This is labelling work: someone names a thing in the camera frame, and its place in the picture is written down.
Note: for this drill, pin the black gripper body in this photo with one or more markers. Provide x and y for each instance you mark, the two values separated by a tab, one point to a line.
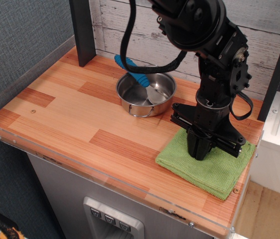
213	121

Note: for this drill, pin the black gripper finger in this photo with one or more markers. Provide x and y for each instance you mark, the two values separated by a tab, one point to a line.
199	143
233	149

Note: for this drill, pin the green towel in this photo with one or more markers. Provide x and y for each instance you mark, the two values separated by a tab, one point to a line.
217	174

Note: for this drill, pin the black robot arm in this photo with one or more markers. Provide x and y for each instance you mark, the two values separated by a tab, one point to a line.
202	26

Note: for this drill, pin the stainless steel pot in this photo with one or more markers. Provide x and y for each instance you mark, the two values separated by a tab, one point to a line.
134	97

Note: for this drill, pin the silver dispenser button panel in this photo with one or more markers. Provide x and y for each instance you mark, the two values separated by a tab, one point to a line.
109	223

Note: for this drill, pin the grey toy fridge cabinet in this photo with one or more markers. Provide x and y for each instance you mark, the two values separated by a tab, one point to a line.
66	190

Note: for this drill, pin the orange object at corner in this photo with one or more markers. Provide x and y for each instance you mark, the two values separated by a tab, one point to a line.
11	233

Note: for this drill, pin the blue handled metal spoon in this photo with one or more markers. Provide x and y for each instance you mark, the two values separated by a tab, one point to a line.
154	96

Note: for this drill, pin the black vertical post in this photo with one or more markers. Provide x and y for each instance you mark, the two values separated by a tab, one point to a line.
83	30

